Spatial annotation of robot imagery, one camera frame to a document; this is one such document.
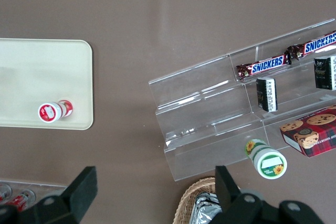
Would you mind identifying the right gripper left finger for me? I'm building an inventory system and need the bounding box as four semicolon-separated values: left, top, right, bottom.
34;165;99;224

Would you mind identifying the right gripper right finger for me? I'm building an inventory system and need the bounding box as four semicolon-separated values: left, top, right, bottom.
209;165;266;224

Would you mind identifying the oval tan wicker basket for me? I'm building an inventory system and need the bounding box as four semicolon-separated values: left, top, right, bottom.
175;176;237;224

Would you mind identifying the beige plastic tray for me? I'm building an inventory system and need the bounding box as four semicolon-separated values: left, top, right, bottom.
0;38;94;131

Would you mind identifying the clear acrylic bottle rack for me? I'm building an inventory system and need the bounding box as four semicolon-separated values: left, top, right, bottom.
0;180;67;209

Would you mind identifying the green white sunflower bottle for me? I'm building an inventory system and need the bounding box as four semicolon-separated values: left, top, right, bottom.
244;138;288;180

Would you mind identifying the red cola bottle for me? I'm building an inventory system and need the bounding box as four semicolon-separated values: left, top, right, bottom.
0;183;13;202
4;189;36;209

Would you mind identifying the clear acrylic step shelf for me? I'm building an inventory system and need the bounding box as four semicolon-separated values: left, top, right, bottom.
148;18;336;182

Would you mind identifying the red white yogurt cup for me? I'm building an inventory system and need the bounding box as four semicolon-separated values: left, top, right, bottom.
37;99;75;124

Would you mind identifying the small black box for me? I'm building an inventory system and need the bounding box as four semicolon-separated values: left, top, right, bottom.
255;77;279;113
313;56;336;91

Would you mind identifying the red tartan cookie box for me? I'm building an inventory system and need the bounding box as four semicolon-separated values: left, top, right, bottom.
279;104;336;158

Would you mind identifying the Snickers bar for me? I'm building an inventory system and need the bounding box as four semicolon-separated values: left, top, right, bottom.
284;30;336;62
235;54;293;82

